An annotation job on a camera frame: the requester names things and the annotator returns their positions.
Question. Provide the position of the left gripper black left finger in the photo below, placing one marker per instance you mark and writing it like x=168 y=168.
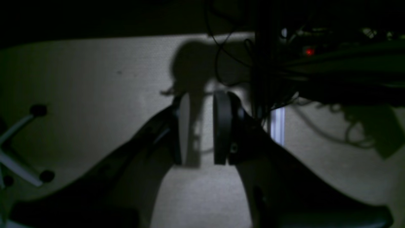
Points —
x=119 y=191

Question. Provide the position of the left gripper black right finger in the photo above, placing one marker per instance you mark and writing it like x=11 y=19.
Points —
x=281 y=191

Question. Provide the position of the black power strip red light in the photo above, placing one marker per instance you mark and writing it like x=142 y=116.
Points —
x=310 y=41

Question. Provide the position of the silver aluminium frame post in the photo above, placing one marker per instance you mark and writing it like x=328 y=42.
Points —
x=277 y=126

